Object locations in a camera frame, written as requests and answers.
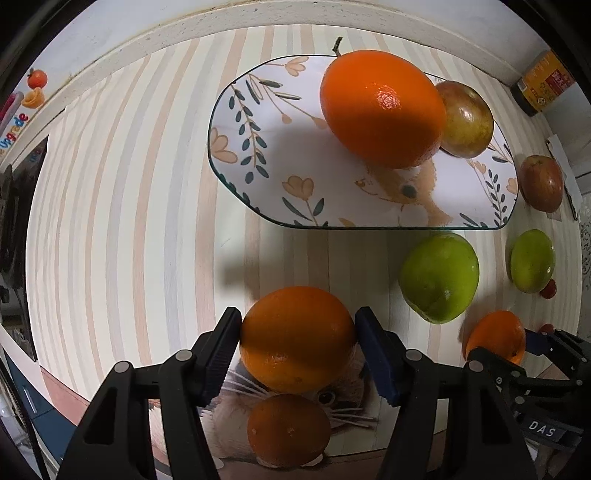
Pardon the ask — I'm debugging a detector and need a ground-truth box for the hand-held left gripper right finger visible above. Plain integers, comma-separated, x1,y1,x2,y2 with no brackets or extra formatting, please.
355,306,536,480

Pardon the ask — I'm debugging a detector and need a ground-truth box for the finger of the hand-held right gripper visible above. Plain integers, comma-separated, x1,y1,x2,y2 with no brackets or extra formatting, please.
468,348,580,407
524,328,591,370

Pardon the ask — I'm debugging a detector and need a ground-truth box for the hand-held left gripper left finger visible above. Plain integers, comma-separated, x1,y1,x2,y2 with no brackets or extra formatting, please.
55,306,243,480

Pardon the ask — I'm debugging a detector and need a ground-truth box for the medium orange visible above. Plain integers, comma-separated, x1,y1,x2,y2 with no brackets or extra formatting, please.
463,310,527,365
239,286,358,395

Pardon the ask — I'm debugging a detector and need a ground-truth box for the small green apple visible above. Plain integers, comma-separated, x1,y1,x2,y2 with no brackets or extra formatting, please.
509,229,556,294

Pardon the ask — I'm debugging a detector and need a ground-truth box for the small dark orange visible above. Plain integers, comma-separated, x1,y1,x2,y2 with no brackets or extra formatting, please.
247,394,332,468

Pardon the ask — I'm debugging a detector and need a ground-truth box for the large green apple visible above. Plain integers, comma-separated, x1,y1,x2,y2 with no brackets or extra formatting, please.
399,232,480,324

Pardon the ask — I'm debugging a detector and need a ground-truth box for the red apple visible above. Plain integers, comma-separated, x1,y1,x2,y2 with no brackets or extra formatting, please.
521,154,565,213

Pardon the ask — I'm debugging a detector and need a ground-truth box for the floral print plate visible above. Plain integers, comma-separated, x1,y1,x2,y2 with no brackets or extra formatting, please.
208,55,519,230

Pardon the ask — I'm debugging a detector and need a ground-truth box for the blue cabinet door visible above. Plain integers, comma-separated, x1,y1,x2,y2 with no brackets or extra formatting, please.
0,351,79,467

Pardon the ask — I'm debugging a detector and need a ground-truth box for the reddish green apple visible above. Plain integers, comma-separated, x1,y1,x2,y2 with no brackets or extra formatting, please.
436,80,495,158

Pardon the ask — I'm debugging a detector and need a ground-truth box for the large orange with stem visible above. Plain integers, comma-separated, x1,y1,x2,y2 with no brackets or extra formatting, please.
320,38,448,169

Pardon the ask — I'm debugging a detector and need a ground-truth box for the dark sauce bottle yellow label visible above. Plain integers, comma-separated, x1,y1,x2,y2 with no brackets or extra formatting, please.
510,50,577,117

